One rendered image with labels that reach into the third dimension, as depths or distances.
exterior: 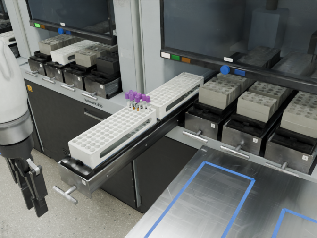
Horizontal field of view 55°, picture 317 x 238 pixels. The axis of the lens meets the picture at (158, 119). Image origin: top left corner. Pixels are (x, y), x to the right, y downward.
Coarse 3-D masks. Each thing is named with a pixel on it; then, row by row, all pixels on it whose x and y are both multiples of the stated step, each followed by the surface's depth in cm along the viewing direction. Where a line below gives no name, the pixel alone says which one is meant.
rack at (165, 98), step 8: (184, 72) 128; (176, 80) 121; (184, 80) 122; (192, 80) 121; (200, 80) 121; (160, 88) 116; (168, 88) 115; (176, 88) 116; (184, 88) 116; (192, 88) 123; (152, 96) 110; (160, 96) 110; (168, 96) 110; (176, 96) 110; (184, 96) 118; (152, 104) 105; (160, 104) 106; (168, 104) 107; (176, 104) 112; (160, 112) 105; (168, 112) 109
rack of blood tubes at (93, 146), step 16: (128, 112) 102; (144, 112) 101; (96, 128) 94; (112, 128) 93; (128, 128) 93; (144, 128) 100; (80, 144) 87; (96, 144) 86; (112, 144) 96; (80, 160) 87; (96, 160) 85
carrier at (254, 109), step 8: (240, 96) 105; (240, 104) 104; (248, 104) 102; (256, 104) 100; (264, 104) 100; (240, 112) 106; (248, 112) 104; (256, 112) 102; (264, 112) 100; (264, 120) 101
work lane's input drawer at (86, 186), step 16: (192, 96) 120; (176, 112) 112; (160, 128) 104; (128, 144) 94; (144, 144) 99; (64, 160) 88; (112, 160) 90; (128, 160) 95; (64, 176) 90; (80, 176) 85; (96, 176) 84; (112, 176) 90; (64, 192) 86; (80, 192) 88
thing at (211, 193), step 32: (192, 160) 86; (224, 160) 86; (192, 192) 76; (224, 192) 75; (256, 192) 75; (288, 192) 75; (160, 224) 68; (192, 224) 68; (224, 224) 67; (256, 224) 67; (288, 224) 67
